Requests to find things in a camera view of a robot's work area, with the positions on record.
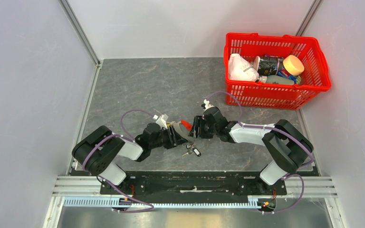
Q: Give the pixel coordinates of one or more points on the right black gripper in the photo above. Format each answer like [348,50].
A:
[198,121]

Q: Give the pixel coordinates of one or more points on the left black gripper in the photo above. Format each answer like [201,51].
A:
[174,139]

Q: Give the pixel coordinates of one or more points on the red black keyring holder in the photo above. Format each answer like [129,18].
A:
[182,131]

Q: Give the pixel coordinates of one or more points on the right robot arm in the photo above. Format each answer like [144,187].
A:
[288,147]

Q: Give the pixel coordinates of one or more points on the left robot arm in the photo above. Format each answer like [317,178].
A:
[98,150]

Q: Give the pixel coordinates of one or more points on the white plastic bag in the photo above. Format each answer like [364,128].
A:
[240,69]

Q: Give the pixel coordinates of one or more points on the grey green bottle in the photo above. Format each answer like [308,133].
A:
[275,79]

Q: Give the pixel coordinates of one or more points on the dark can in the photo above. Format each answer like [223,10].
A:
[268,65]

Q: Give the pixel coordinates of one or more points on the jar with beige lid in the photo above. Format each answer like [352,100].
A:
[290,67]

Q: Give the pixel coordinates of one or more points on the red plastic basket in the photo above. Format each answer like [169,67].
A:
[314,80]

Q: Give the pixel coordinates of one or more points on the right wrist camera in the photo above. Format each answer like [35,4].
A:
[206,104]

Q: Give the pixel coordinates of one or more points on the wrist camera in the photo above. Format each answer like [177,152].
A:
[162,121]
[206,104]

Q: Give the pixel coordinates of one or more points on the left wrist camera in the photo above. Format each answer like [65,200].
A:
[162,121]

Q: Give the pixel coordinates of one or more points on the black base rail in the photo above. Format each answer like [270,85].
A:
[161,187]

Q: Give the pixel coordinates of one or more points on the grey slotted cable duct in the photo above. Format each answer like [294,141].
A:
[117,202]

